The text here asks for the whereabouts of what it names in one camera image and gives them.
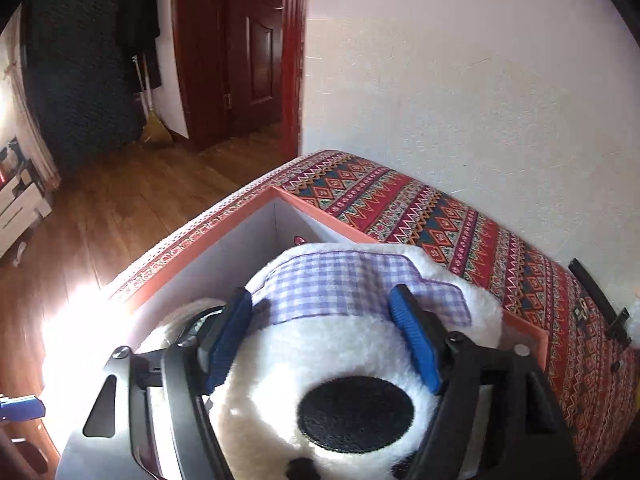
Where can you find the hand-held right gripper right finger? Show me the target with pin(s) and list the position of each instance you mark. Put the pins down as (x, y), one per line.
(415, 340)

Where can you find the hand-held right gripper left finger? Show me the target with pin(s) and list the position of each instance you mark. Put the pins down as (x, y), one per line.
(230, 340)

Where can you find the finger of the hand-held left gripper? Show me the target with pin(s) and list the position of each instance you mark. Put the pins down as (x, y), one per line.
(22, 407)

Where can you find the panda plush with checked bib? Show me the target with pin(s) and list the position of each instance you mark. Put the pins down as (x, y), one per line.
(320, 360)

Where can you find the orange cardboard box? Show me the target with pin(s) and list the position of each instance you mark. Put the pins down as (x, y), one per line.
(240, 240)

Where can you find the patterned red blanket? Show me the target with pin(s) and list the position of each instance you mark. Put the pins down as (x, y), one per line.
(450, 220)

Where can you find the white low cabinet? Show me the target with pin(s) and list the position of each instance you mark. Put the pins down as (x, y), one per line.
(20, 205)

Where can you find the straw broom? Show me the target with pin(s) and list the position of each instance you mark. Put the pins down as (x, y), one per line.
(152, 125)

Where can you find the red wooden door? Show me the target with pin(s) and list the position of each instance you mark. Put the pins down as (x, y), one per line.
(240, 50)

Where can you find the dark curtain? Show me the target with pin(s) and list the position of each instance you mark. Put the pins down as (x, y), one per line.
(75, 70)

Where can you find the hanging black clothes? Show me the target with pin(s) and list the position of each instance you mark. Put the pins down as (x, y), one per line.
(140, 25)

